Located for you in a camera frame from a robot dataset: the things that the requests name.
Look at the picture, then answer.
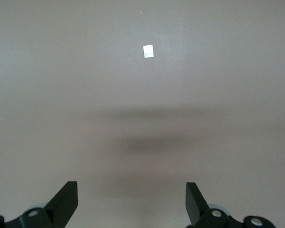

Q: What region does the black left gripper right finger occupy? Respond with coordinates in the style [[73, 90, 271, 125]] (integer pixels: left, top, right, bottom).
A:
[[186, 182, 274, 228]]

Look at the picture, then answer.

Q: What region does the small rectangular sticker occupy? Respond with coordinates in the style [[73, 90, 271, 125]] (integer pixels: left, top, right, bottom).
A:
[[142, 44, 155, 58]]

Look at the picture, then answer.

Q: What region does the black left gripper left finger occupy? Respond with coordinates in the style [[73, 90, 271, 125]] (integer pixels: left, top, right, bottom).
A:
[[0, 181, 78, 228]]

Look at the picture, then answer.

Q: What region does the brown table cover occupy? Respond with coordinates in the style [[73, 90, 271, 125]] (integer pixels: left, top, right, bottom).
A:
[[0, 0, 285, 228]]

